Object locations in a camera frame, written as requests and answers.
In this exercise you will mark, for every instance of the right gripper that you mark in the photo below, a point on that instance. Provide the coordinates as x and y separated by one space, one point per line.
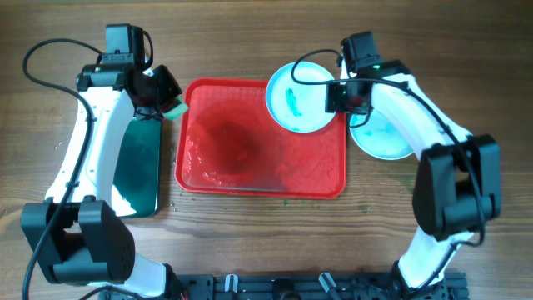
333 105

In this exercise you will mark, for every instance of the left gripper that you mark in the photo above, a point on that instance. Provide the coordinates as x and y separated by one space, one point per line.
170 92

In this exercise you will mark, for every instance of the green yellow sponge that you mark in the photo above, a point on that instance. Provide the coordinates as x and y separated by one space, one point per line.
176 110

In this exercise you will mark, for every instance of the light blue plate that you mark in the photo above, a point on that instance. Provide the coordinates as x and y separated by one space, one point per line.
378 137
296 107

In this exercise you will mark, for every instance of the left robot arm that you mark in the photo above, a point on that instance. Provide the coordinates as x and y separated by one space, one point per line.
75 235

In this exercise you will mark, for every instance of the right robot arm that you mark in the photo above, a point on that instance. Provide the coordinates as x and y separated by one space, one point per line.
458 183

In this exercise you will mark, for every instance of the black water tray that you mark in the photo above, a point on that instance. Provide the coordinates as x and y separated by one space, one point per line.
135 189

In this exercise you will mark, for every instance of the red plastic tray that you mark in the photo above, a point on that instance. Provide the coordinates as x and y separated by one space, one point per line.
230 144

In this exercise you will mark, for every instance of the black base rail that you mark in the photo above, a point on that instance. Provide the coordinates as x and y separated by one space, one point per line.
357 286

